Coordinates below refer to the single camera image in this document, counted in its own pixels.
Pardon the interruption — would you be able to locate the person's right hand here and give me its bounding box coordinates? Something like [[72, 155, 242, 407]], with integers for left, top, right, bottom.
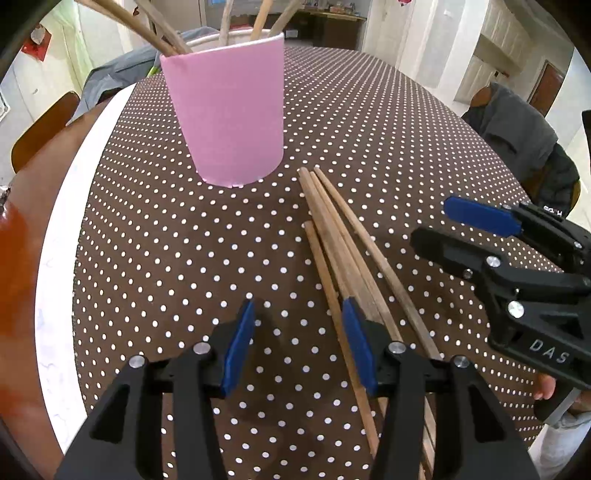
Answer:
[[533, 373, 559, 401]]

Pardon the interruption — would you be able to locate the brown door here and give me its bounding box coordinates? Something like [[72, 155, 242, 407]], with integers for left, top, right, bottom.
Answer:
[[529, 60, 565, 116]]

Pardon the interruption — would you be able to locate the person's right forearm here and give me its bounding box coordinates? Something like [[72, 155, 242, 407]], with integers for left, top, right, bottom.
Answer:
[[529, 406, 591, 480]]

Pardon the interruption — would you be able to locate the white underlay cloth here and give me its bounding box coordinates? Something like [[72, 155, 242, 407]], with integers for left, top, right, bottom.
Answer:
[[34, 83, 134, 455]]

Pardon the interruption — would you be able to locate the dark wooden desk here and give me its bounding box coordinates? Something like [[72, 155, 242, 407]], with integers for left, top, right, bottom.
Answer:
[[284, 9, 368, 51]]

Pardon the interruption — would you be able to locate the pale green curtain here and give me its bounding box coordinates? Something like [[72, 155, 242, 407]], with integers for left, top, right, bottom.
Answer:
[[44, 0, 100, 88]]

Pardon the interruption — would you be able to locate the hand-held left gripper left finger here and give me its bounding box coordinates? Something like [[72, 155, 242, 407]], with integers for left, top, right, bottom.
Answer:
[[54, 299, 257, 480]]

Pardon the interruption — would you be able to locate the white door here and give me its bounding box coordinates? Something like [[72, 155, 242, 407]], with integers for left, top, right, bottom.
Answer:
[[362, 0, 416, 70]]

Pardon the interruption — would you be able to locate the dark grey jacket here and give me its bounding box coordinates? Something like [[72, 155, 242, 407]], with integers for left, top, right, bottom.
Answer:
[[462, 82, 581, 213]]

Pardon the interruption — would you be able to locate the light grey cloth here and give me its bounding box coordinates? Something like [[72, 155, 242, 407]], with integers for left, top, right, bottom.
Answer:
[[69, 39, 167, 125]]

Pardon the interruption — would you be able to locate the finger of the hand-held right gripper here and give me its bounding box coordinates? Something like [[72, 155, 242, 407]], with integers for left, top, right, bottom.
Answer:
[[443, 196, 591, 276], [410, 224, 506, 282]]

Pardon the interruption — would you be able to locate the white wall cabinet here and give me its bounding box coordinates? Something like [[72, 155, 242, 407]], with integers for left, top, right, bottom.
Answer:
[[455, 0, 539, 104]]

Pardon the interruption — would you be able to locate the pile of wooden chopsticks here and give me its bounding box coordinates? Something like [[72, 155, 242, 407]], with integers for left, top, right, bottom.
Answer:
[[74, 0, 305, 57]]

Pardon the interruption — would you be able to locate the red diamond wall decoration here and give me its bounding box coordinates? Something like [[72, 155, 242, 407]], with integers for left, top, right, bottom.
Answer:
[[23, 23, 52, 61]]

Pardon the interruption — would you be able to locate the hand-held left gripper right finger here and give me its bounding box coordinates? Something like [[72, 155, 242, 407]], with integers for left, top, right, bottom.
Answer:
[[342, 296, 541, 480]]

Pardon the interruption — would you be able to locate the pink cup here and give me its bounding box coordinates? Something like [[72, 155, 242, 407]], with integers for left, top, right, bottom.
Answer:
[[159, 31, 284, 188]]

